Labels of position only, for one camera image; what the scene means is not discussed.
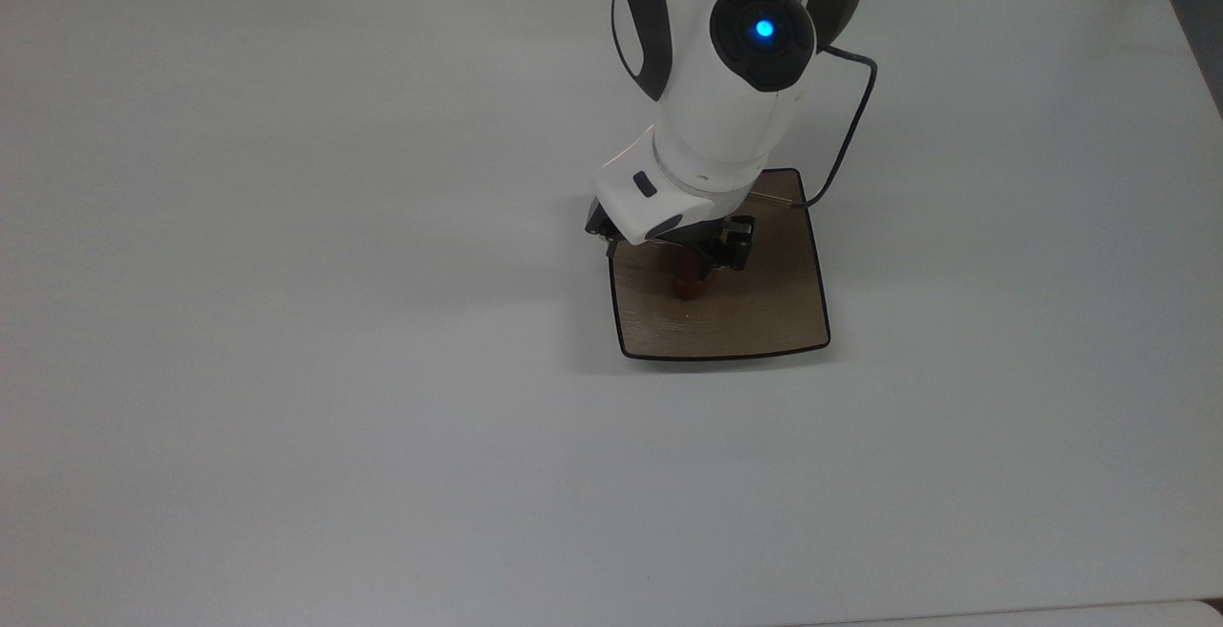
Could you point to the square brown ceramic plate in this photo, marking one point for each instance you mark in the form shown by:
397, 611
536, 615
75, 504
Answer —
755, 312

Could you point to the small red-brown food item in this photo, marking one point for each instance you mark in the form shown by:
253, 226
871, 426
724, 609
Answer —
688, 287

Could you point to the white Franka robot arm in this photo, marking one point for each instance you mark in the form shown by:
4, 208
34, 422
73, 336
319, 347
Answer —
726, 111

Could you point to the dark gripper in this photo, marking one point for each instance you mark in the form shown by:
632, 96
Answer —
731, 235

